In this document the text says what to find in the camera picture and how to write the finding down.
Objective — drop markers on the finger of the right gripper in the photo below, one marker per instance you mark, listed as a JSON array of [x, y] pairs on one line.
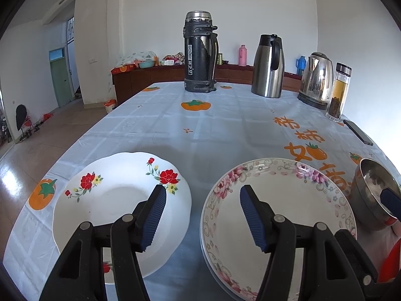
[[391, 201]]

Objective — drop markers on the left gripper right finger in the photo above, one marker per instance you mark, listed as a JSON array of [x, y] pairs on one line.
[[275, 235]]

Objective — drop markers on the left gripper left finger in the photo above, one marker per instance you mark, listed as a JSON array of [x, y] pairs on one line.
[[132, 234]]

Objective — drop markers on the stainless steel bowl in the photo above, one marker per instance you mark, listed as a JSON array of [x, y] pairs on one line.
[[370, 179]]

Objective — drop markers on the pink floral rim plate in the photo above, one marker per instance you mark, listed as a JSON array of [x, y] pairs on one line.
[[302, 194]]

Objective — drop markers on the red flower white plate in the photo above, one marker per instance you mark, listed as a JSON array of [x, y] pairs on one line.
[[111, 187]]

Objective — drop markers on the pink plastic bowl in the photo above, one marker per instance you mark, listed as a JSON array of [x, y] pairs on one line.
[[391, 265]]

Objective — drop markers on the black smartphone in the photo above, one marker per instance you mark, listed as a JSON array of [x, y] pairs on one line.
[[359, 133]]

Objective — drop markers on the glass tea bottle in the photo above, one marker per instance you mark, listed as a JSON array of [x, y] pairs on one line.
[[339, 92]]

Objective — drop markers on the persimmon print tablecloth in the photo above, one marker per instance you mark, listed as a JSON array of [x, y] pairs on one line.
[[204, 136]]

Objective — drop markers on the white orange bucket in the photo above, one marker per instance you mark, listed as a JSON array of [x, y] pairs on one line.
[[110, 105]]

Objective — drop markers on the steel electric kettle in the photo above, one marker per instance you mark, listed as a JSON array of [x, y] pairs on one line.
[[317, 80]]

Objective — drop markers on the black chair with clothes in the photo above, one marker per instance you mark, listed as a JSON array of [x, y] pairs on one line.
[[24, 123]]

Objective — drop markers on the dark wood sideboard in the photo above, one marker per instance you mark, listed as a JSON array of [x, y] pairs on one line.
[[132, 81]]

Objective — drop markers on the teal basin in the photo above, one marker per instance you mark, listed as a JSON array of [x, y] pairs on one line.
[[146, 64]]

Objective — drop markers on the green door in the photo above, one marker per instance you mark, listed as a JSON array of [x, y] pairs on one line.
[[60, 76]]

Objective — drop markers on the pink thermos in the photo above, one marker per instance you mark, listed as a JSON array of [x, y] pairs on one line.
[[242, 55]]

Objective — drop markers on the black large thermos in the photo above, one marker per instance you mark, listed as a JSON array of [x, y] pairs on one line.
[[201, 52]]

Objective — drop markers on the steel carafe black handle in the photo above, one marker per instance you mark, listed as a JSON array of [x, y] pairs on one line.
[[269, 65]]

